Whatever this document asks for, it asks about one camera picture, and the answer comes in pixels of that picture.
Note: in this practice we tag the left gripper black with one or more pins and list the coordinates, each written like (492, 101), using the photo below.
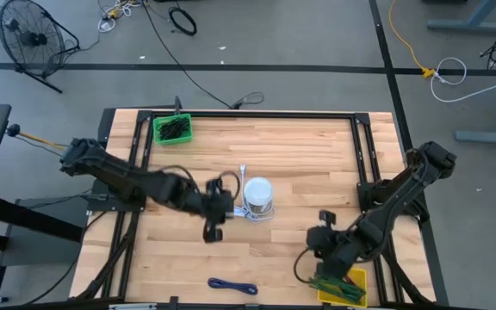
(217, 206)

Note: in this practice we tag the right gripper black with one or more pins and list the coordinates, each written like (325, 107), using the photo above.
(322, 241)

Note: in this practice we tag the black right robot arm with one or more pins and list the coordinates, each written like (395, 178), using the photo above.
(394, 198)

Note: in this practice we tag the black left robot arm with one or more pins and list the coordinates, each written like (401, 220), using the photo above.
(123, 176)

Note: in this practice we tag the white lidded jar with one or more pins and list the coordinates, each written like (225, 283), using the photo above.
(258, 189)

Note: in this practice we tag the yellow plastic basket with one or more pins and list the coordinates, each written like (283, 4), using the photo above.
(360, 275)

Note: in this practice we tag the green plastic basket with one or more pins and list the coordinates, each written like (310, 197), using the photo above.
(185, 138)

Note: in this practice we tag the silver edge strip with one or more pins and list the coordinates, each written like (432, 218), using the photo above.
(132, 307)

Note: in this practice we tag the grey-blue desk foot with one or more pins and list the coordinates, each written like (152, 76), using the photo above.
(467, 24)
(489, 137)

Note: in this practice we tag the black knob yellow rod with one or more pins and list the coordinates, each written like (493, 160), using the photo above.
(13, 130)

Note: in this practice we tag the black floor fan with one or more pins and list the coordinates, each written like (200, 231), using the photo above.
(30, 39)

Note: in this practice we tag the black aluminium rig frame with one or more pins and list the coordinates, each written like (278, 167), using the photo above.
(252, 114)

